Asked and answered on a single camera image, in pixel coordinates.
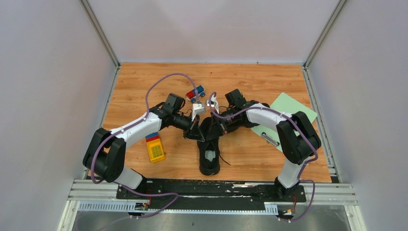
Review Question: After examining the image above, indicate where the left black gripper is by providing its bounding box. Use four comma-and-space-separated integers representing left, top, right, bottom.
171, 112, 205, 142

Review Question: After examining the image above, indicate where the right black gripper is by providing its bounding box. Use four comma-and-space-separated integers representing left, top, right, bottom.
206, 107, 237, 141

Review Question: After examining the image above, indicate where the black sneaker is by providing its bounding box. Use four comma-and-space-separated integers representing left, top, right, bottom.
197, 117, 220, 176
221, 100, 259, 133

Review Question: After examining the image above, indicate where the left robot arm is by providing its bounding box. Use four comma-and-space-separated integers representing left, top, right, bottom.
82, 93, 205, 199

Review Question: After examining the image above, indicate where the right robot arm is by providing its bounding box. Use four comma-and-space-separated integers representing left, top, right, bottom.
206, 89, 321, 201

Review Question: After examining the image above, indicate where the toy brick car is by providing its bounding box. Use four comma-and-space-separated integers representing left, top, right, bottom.
186, 85, 206, 103

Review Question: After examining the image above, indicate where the yellow toy block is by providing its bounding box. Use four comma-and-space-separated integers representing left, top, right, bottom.
145, 132, 166, 163

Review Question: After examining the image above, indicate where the green clipboard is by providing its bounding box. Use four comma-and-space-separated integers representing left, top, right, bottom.
251, 92, 319, 152

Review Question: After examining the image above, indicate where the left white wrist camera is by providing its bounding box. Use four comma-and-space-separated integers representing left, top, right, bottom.
191, 103, 206, 121

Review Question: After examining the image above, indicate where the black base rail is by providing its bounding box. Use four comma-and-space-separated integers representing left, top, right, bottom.
136, 178, 306, 210

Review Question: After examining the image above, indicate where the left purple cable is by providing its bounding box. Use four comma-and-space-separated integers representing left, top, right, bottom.
90, 73, 200, 197

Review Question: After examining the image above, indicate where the purple cable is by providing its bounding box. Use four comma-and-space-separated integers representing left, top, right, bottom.
208, 91, 319, 192
90, 73, 200, 197

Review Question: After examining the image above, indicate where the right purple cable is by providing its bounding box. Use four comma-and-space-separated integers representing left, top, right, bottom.
208, 91, 319, 192

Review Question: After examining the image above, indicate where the white cable duct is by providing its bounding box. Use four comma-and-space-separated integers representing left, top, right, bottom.
78, 201, 279, 215

